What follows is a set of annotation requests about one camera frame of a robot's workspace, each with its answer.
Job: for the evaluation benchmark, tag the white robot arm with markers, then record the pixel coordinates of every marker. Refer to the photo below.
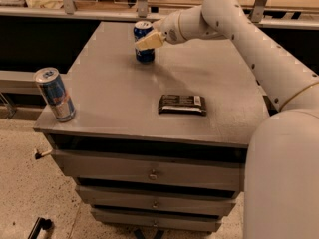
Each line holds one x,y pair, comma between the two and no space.
281,181

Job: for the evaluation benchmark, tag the black left base leg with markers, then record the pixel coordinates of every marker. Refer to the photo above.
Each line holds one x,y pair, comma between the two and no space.
40,224

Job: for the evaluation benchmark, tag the top grey drawer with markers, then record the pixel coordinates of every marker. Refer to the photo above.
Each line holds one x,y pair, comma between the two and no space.
150,169

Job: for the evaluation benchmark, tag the grey drawer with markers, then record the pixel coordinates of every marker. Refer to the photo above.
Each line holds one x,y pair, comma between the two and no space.
124,198
156,220
150,169

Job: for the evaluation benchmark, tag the metal shelf rail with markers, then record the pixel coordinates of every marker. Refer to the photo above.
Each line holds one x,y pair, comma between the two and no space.
264,13

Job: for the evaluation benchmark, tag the black rxbar chocolate bar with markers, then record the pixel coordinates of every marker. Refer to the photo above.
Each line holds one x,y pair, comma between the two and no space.
182,104

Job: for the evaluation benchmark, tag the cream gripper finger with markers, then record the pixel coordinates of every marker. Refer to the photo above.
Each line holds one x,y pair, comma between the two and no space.
153,39

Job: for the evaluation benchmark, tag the grey drawer cabinet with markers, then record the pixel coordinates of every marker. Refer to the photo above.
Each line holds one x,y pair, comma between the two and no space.
116,99

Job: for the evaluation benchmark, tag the blue pepsi can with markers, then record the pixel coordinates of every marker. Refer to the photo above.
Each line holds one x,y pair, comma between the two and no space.
142,28

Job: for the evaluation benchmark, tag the middle grey drawer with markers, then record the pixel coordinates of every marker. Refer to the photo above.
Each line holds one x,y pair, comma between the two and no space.
124,198

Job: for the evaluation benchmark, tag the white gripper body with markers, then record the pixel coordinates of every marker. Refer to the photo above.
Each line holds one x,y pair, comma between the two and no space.
169,30

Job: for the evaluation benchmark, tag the red bull can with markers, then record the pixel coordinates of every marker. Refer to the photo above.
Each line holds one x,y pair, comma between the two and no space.
52,88

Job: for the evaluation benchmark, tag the bottom grey drawer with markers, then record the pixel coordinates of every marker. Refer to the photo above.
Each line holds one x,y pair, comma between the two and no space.
156,220

